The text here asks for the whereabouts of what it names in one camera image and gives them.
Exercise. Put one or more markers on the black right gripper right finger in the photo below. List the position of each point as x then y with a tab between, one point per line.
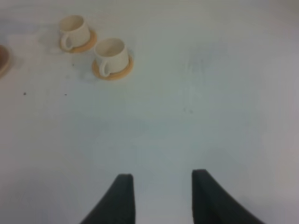
211	204

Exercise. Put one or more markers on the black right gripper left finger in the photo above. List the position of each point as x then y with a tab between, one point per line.
117	206

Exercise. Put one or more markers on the near round wooden coaster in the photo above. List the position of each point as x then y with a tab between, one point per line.
113	76

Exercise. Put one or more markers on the round wooden coaster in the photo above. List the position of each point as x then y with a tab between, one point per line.
86	47
113	76

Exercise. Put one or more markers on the near white teacup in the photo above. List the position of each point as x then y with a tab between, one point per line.
111	56

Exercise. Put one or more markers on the white teacup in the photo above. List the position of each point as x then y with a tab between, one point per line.
111	56
75	32

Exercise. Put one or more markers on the far round wooden coaster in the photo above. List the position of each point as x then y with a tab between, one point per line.
86	47

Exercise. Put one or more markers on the far white teacup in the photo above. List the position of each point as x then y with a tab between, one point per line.
75	32

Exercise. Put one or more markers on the large round beige trivet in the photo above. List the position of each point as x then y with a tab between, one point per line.
5	60

